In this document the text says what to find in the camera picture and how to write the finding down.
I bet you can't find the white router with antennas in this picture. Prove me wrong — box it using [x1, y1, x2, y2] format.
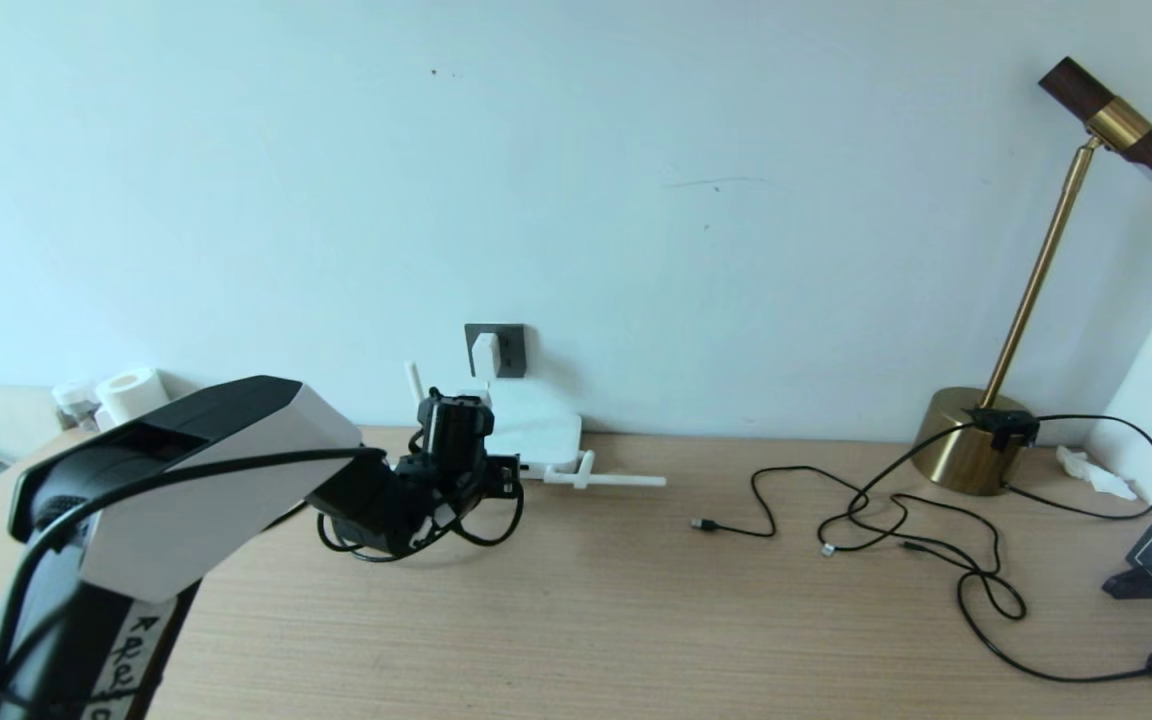
[404, 360, 667, 489]

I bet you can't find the white toilet paper roll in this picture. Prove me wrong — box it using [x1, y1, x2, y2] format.
[96, 367, 173, 426]

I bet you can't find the brass desk lamp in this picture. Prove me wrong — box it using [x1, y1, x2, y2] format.
[913, 56, 1152, 498]

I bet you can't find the crumpled white tissue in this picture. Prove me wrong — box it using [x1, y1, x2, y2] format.
[1056, 444, 1140, 501]

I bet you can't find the grey wall socket plate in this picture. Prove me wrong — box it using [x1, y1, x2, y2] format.
[465, 323, 527, 379]

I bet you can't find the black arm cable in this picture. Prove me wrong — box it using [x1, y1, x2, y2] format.
[0, 448, 527, 701]

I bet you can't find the black multi-head USB cable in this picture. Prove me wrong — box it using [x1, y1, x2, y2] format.
[691, 465, 1029, 621]

